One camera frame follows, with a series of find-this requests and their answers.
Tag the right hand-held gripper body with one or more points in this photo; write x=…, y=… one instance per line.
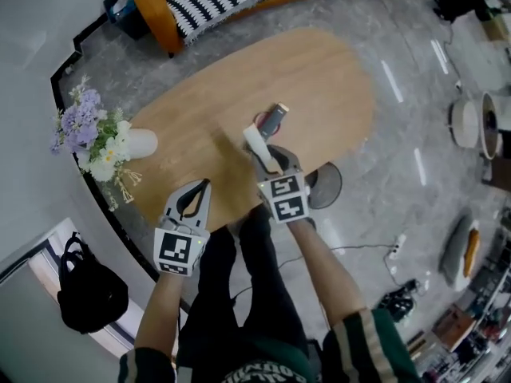
x=285, y=198

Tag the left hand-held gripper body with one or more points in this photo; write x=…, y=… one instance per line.
x=175, y=249

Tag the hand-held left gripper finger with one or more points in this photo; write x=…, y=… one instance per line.
x=169, y=214
x=203, y=215

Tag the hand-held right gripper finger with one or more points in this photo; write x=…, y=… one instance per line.
x=292, y=164
x=261, y=173

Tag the white rectangular remote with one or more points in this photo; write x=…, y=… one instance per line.
x=255, y=142

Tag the dark round trash bin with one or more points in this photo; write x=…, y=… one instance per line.
x=325, y=186

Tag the dark phone-like device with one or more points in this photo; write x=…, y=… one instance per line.
x=273, y=118

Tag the pink round coaster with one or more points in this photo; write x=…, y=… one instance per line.
x=258, y=116

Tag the person's right forearm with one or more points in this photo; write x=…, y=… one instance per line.
x=327, y=273

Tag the person's left forearm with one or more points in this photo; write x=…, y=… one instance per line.
x=159, y=313

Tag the wooden coffee table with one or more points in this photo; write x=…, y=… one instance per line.
x=223, y=94

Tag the white vase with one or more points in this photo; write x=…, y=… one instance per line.
x=141, y=143

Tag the person's legs in black trousers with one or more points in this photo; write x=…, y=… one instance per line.
x=247, y=293

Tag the black backpack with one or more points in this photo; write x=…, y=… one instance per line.
x=92, y=297

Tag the white power strip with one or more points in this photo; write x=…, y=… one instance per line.
x=397, y=246

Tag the purple white flower bouquet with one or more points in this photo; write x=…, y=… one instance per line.
x=84, y=126

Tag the person's green sweatshirt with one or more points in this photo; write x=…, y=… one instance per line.
x=359, y=353

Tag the grey floor cushion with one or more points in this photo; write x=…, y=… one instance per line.
x=453, y=249

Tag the round white side table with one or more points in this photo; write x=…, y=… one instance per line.
x=465, y=124

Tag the black white striped blanket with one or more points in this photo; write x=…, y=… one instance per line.
x=207, y=2

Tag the orange sofa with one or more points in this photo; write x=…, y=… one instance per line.
x=159, y=22

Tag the small orange pillow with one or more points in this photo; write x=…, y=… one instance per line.
x=471, y=253

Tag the blue tissue box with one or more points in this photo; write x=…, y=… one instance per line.
x=127, y=18

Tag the dark wooden desk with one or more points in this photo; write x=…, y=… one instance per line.
x=499, y=174

